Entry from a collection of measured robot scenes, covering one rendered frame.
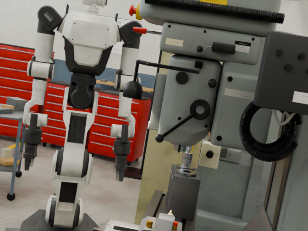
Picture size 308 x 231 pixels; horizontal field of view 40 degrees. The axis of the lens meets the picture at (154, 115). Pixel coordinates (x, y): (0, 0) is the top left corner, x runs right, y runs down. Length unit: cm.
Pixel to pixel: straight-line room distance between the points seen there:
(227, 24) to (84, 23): 93
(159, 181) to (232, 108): 205
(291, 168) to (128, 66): 112
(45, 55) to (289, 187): 137
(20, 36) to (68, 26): 948
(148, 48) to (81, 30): 855
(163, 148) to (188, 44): 199
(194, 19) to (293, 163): 57
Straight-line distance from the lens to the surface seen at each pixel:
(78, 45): 219
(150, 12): 148
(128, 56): 227
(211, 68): 148
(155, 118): 159
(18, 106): 474
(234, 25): 146
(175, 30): 147
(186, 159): 201
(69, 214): 238
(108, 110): 630
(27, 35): 1160
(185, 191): 191
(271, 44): 122
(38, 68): 224
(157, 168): 342
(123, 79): 225
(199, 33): 147
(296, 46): 123
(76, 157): 219
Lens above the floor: 160
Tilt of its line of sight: 7 degrees down
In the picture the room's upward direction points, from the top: 9 degrees clockwise
